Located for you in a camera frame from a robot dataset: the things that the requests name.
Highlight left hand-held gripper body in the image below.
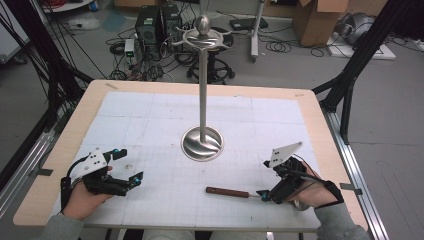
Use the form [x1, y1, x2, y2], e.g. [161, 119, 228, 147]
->
[60, 148, 131, 197]

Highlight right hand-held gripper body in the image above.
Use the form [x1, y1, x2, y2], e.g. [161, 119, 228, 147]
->
[268, 141, 317, 205]

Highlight steel ladle with wooden handle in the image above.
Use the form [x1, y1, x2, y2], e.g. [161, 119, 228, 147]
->
[205, 186, 311, 212]

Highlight person's left hand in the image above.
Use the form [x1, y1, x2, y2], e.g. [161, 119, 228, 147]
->
[62, 165, 114, 221]

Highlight person's right hand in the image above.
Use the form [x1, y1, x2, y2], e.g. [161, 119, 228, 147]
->
[286, 163, 339, 212]

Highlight black tape piece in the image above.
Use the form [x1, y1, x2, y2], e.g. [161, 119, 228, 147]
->
[339, 182, 364, 196]
[28, 168, 54, 178]

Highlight white grid mat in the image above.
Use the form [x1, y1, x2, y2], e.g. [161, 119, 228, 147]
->
[53, 90, 338, 231]

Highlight steel utensil stand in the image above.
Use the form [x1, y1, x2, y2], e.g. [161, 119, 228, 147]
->
[171, 14, 233, 163]

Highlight black wheeled stool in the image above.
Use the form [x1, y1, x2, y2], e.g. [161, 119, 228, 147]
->
[184, 26, 236, 85]

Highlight white power box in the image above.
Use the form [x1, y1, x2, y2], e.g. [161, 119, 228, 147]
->
[124, 38, 136, 58]

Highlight white stand pole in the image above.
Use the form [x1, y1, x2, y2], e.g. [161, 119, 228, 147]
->
[249, 0, 268, 63]

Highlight black computer tower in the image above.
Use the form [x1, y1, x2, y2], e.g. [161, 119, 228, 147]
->
[134, 5, 163, 46]
[161, 3, 184, 44]

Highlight flat black box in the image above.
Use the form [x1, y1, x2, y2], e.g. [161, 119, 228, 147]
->
[229, 17, 269, 32]

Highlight cardboard box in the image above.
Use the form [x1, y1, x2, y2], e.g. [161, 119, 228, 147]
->
[292, 0, 351, 48]

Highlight white board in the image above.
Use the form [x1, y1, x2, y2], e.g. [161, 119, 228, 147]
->
[326, 33, 397, 61]

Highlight grey round device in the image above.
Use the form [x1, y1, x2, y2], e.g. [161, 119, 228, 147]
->
[336, 12, 376, 46]

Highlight white cabinet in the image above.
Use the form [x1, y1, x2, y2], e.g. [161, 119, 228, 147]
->
[0, 0, 31, 64]

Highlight white round table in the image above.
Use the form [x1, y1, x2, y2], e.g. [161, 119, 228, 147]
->
[41, 0, 94, 14]

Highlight black wrist strap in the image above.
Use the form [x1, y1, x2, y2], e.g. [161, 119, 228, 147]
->
[321, 179, 345, 209]
[60, 176, 73, 213]

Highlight aluminium rail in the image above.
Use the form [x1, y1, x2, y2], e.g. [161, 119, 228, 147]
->
[0, 109, 68, 218]
[321, 108, 389, 240]

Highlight tangle of black cables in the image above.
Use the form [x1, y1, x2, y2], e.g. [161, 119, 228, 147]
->
[106, 28, 188, 82]

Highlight coil of black cable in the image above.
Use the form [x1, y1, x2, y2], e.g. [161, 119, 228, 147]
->
[259, 31, 326, 58]

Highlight black frame strut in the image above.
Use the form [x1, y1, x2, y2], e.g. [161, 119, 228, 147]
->
[312, 0, 414, 146]
[3, 0, 94, 124]

